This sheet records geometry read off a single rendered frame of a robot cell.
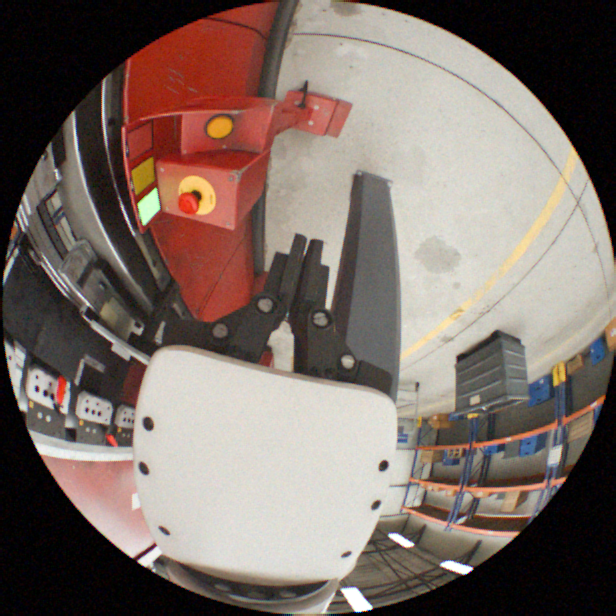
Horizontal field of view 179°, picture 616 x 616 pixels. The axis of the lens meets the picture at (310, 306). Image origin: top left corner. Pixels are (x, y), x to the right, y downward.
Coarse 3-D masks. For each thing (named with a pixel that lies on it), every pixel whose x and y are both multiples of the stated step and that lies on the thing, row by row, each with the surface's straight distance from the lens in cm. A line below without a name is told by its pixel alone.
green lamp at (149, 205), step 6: (156, 192) 40; (144, 198) 38; (150, 198) 39; (156, 198) 40; (138, 204) 37; (144, 204) 38; (150, 204) 39; (156, 204) 40; (144, 210) 38; (150, 210) 40; (156, 210) 41; (144, 216) 39; (150, 216) 40; (144, 222) 39
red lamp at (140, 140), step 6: (144, 126) 34; (150, 126) 35; (132, 132) 33; (138, 132) 34; (144, 132) 35; (150, 132) 35; (132, 138) 33; (138, 138) 34; (144, 138) 35; (150, 138) 36; (132, 144) 33; (138, 144) 34; (144, 144) 35; (150, 144) 36; (132, 150) 34; (138, 150) 34; (144, 150) 35; (132, 156) 34
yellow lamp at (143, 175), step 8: (152, 160) 37; (136, 168) 35; (144, 168) 36; (152, 168) 37; (136, 176) 35; (144, 176) 36; (152, 176) 38; (136, 184) 36; (144, 184) 37; (136, 192) 36
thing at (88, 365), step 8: (88, 360) 67; (80, 368) 67; (88, 368) 67; (96, 368) 70; (80, 376) 66; (88, 376) 68; (96, 376) 70; (80, 384) 67; (88, 384) 69; (96, 384) 71; (96, 392) 72
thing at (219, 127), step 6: (216, 120) 35; (222, 120) 35; (228, 120) 35; (210, 126) 35; (216, 126) 35; (222, 126) 35; (228, 126) 35; (210, 132) 36; (216, 132) 36; (222, 132) 36; (228, 132) 36
